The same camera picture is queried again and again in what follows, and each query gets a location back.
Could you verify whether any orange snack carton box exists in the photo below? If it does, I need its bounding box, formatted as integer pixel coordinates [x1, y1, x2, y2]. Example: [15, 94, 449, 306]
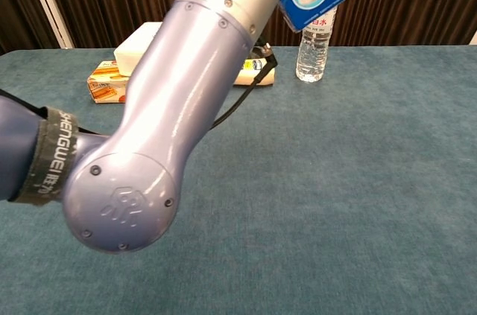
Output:
[86, 60, 131, 105]

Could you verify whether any cream bottle with blue cap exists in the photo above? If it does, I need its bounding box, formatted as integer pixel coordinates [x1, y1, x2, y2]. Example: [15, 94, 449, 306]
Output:
[233, 57, 277, 87]

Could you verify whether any clear plastic water bottle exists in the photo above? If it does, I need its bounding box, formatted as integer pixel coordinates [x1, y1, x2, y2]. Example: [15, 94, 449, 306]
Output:
[295, 7, 338, 83]

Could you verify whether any white tissue pack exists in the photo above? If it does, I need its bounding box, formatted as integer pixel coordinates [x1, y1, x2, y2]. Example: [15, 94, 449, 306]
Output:
[113, 21, 163, 77]

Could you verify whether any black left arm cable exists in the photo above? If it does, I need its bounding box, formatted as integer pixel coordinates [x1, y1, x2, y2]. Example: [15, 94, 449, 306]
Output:
[0, 42, 279, 138]

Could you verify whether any black velcro strap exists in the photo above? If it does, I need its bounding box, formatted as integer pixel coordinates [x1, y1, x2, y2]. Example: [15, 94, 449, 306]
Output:
[9, 106, 80, 206]

